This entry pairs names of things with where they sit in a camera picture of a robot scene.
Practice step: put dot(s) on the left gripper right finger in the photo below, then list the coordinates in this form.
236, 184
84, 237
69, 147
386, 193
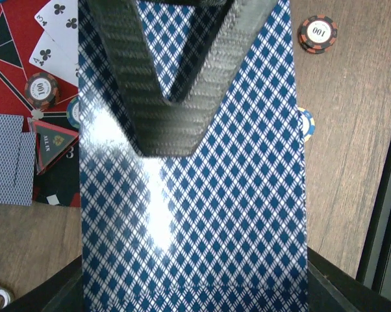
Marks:
331, 289

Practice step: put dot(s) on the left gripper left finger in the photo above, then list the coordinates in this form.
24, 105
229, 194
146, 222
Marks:
61, 292

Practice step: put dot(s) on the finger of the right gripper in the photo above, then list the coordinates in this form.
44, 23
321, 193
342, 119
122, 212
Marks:
162, 127

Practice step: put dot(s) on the green blue 50 chip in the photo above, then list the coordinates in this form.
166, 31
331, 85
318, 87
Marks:
73, 114

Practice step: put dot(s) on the triangular all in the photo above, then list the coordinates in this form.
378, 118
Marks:
52, 142

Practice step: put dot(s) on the blue backed card deck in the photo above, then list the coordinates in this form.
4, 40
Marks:
221, 230

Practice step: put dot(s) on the brown red 100 chip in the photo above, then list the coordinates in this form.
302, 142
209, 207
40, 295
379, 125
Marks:
42, 91

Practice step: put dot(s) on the four of clubs card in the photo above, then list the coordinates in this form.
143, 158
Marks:
49, 57

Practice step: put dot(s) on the three of clubs card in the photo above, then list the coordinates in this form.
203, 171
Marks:
59, 19

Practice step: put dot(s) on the face down card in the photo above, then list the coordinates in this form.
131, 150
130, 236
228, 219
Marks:
10, 132

